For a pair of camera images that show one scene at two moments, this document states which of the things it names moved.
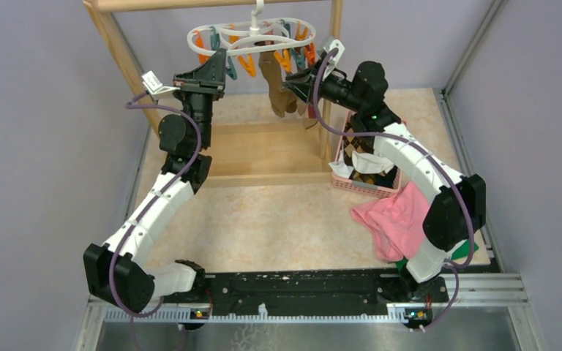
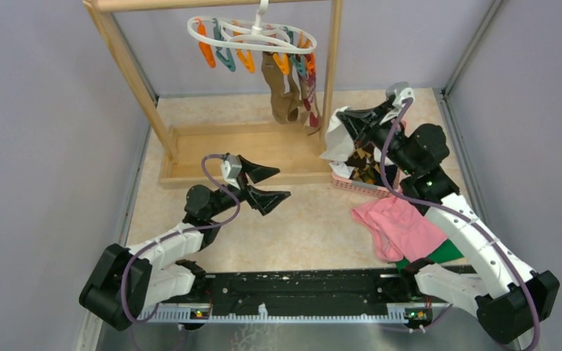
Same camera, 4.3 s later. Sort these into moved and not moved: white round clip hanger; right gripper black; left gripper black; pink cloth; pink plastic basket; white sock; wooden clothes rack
Moved: white sock; left gripper black; white round clip hanger; right gripper black
Not moved: pink cloth; pink plastic basket; wooden clothes rack
